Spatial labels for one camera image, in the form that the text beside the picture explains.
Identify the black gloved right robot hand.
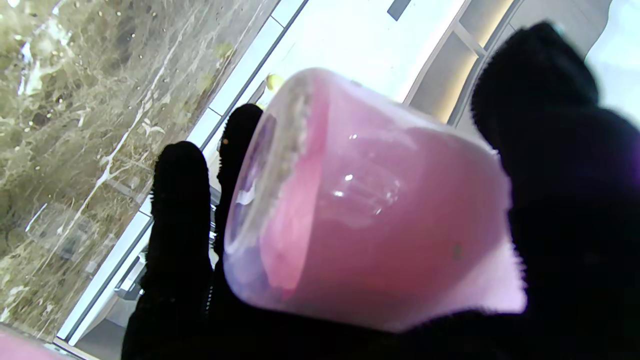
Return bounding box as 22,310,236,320
121,21,640,360

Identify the pink measuring cup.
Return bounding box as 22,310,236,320
222,67,528,333

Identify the white counter with drawers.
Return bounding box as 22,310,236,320
55,0,311,346

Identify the open lit wall cabinet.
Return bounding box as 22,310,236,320
404,0,516,126

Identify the black wall socket strip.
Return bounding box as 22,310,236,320
387,0,412,22

